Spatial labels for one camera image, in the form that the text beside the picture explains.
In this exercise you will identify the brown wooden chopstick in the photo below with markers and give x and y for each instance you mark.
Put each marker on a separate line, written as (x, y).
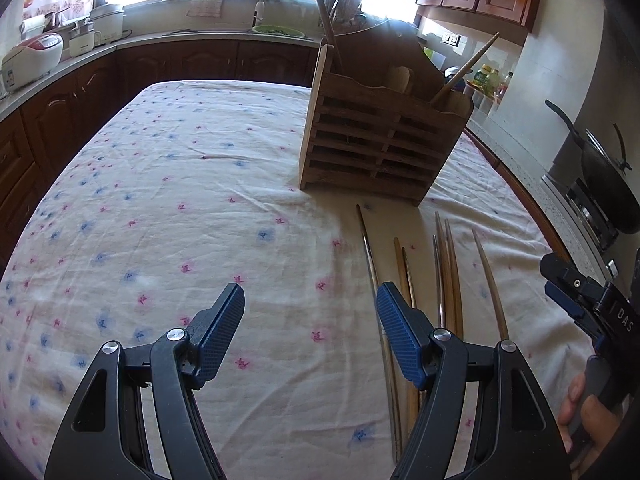
(413, 395)

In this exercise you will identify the green basin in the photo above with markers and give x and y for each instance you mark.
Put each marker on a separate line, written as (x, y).
(276, 30)

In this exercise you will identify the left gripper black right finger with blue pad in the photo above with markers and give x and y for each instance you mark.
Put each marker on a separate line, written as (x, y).
(514, 435)

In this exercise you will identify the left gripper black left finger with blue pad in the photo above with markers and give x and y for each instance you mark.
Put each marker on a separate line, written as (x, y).
(102, 434)

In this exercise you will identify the thin dark wooden chopstick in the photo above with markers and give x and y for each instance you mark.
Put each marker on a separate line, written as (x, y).
(407, 285)

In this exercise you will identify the small white cooker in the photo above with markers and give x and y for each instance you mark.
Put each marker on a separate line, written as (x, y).
(82, 39)

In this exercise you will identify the white rice cooker red top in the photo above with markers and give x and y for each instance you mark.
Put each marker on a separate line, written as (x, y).
(30, 60)

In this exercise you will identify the curved wooden chopstick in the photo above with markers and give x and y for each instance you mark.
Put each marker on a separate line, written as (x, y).
(493, 288)

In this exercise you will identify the yellow-lid condiment bottle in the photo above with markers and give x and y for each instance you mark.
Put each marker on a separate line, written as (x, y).
(481, 79)

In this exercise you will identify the light wooden chopstick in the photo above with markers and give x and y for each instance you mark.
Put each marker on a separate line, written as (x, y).
(448, 309)

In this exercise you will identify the wooden slatted utensil holder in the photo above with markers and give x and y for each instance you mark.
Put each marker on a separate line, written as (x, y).
(380, 118)

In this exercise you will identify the floral white tablecloth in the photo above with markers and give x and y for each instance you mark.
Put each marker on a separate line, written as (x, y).
(194, 185)

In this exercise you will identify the wooden chopstick in holder right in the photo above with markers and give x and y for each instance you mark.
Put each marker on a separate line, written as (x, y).
(465, 67)

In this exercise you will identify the black wok with lid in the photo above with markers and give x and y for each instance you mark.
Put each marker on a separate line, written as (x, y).
(604, 180)

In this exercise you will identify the long metal chopstick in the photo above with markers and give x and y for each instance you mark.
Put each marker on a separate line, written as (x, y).
(388, 363)

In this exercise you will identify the white electric pot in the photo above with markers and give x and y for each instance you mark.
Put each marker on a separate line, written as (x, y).
(108, 23)

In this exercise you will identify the gas stove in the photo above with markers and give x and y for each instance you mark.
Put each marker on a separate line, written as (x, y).
(585, 211)

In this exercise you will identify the dish rack with utensils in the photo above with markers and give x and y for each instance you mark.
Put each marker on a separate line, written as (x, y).
(348, 16)

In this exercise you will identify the hanging dish cloth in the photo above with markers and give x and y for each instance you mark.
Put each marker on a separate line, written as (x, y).
(205, 8)

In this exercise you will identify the light wooden chopstick pair mate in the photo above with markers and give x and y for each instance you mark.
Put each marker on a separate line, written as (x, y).
(455, 282)

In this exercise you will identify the thin metal chopstick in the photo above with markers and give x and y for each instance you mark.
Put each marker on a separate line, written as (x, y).
(441, 306)

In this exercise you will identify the person's right hand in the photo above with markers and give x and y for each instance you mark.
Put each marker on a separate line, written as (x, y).
(600, 423)

